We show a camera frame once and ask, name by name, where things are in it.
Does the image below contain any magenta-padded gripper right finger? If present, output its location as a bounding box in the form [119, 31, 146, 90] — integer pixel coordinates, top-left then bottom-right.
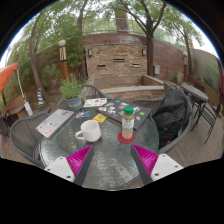
[130, 143, 184, 186]

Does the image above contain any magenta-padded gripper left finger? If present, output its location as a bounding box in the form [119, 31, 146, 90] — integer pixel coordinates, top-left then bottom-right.
[43, 144, 95, 187]

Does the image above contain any green-capped coffee drink bottle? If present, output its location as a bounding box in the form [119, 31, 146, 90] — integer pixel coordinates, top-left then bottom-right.
[121, 105, 136, 141]

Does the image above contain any white ceramic mug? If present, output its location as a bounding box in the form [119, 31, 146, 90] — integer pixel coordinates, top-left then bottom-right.
[74, 119, 102, 143]

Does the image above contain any flat round red coaster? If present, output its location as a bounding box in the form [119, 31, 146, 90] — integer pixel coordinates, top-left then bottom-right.
[117, 131, 136, 145]

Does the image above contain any silver laptop with stickers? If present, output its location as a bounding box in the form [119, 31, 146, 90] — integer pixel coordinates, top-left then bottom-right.
[35, 108, 75, 139]

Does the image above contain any colourful sticker card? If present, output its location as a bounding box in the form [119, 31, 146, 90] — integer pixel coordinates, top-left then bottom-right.
[75, 110, 91, 119]

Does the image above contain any yellow sticker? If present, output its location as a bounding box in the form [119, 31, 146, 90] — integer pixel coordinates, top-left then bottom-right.
[92, 113, 108, 124]

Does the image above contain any black backpack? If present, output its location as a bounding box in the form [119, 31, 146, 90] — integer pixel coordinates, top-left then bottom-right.
[151, 89, 189, 149]

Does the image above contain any green plant in teal pot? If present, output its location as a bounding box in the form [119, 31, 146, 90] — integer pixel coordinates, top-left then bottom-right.
[59, 73, 84, 112]

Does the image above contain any blue yellow striped cone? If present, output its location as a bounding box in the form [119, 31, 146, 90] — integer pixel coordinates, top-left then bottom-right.
[36, 87, 46, 107]

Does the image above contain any black metal patio chair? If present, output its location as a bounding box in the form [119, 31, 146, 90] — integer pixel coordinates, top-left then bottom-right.
[191, 99, 223, 144]

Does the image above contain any round dark patio table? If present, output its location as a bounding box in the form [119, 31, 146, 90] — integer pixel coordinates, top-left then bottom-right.
[180, 82, 210, 131]

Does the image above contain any wooden bench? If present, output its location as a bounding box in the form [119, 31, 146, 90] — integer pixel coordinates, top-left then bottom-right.
[3, 94, 30, 118]

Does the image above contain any dark-trunk tree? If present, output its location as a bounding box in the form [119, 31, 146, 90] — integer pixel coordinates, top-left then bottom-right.
[109, 0, 204, 78]

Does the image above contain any closed dark red umbrella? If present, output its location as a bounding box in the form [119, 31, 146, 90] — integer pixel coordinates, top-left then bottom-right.
[217, 59, 224, 101]

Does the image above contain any leaning pale-trunk tree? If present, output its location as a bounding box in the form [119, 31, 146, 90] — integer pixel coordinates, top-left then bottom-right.
[6, 0, 84, 101]

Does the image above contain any orange patio umbrella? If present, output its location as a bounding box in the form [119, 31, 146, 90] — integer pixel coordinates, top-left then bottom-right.
[0, 62, 34, 117]

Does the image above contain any wooden globe-topped lamp post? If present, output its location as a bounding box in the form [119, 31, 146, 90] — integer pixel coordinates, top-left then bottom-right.
[182, 50, 189, 84]
[58, 39, 70, 81]

